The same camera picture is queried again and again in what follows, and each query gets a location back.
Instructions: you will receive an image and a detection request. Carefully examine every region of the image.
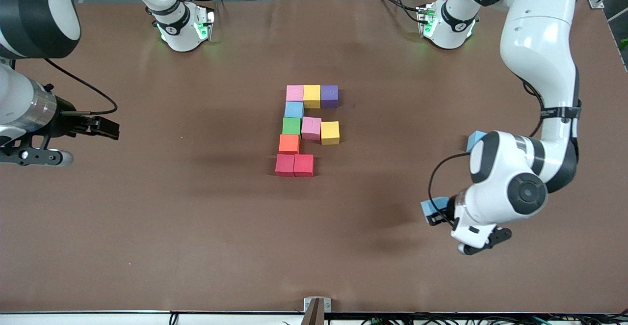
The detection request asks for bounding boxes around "yellow foam cube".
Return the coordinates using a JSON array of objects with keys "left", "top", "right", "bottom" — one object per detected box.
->
[
  {"left": 303, "top": 85, "right": 321, "bottom": 109},
  {"left": 321, "top": 121, "right": 340, "bottom": 145}
]

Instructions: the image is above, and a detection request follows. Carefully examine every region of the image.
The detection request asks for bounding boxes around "red foam cube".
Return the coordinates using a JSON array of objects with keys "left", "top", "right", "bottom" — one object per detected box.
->
[
  {"left": 294, "top": 154, "right": 314, "bottom": 177},
  {"left": 275, "top": 154, "right": 295, "bottom": 177}
]

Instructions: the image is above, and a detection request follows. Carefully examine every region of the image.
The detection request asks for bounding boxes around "pink foam cube with slit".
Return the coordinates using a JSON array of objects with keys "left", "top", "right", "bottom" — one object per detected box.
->
[{"left": 301, "top": 117, "right": 322, "bottom": 141}]

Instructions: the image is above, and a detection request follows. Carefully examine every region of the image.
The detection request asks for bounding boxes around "purple foam cube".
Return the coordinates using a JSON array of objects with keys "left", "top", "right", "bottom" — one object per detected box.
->
[{"left": 320, "top": 85, "right": 339, "bottom": 109}]

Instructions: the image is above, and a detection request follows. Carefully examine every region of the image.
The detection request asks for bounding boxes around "orange foam cube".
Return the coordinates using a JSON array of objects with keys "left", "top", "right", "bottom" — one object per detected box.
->
[{"left": 279, "top": 134, "right": 301, "bottom": 155}]

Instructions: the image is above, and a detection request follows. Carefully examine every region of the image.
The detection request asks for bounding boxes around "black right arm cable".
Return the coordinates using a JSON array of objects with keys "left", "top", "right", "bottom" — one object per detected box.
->
[{"left": 44, "top": 58, "right": 119, "bottom": 116}]

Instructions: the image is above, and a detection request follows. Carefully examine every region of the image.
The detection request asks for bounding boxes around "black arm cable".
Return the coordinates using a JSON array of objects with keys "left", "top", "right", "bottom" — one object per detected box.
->
[
  {"left": 428, "top": 81, "right": 546, "bottom": 228},
  {"left": 44, "top": 58, "right": 119, "bottom": 116}
]

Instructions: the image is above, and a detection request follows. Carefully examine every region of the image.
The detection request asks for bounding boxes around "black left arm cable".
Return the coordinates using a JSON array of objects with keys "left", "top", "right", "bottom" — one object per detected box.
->
[{"left": 428, "top": 81, "right": 546, "bottom": 228}]

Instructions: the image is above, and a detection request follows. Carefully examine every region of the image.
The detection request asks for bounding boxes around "metal table edge bracket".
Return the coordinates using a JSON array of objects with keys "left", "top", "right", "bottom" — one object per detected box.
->
[{"left": 301, "top": 297, "right": 332, "bottom": 325}]

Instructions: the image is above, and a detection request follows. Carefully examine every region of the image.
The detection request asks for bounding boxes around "white table edge rail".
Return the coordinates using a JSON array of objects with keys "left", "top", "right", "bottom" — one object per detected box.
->
[{"left": 0, "top": 310, "right": 628, "bottom": 325}]

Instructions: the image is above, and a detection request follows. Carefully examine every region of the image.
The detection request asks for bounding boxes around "black left base cable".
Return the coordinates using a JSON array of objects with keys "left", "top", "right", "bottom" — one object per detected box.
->
[{"left": 375, "top": 0, "right": 423, "bottom": 24}]

